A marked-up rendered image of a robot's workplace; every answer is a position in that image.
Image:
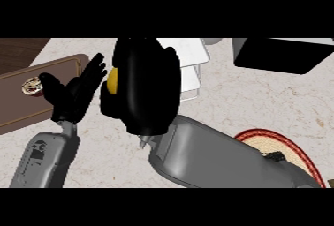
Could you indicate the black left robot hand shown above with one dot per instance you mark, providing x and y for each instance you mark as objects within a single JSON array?
[{"x": 75, "y": 97}]

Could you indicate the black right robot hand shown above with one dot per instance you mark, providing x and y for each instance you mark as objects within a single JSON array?
[{"x": 146, "y": 88}]

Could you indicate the yellow lemon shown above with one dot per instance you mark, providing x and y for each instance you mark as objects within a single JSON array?
[{"x": 113, "y": 81}]

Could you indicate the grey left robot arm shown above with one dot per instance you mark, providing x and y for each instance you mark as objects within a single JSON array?
[{"x": 42, "y": 160}]

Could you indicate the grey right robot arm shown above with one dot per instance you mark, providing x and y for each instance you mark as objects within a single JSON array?
[{"x": 218, "y": 159}]

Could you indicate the white tiered shelf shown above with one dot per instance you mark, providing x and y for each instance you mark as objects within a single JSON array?
[{"x": 191, "y": 64}]

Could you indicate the red-rimmed woven placemat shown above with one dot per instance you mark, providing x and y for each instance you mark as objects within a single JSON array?
[{"x": 284, "y": 148}]

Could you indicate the chocolate frosted cupcake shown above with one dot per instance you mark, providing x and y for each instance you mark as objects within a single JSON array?
[{"x": 33, "y": 86}]

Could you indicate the brown cutting board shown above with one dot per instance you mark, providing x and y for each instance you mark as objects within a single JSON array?
[{"x": 26, "y": 94}]

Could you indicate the dark wooden cabinet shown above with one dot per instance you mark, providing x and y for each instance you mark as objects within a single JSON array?
[{"x": 20, "y": 51}]

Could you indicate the small grey round object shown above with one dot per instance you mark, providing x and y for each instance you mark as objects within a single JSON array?
[{"x": 212, "y": 41}]

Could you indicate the black and grey appliance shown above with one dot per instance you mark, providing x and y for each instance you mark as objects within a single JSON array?
[{"x": 279, "y": 54}]

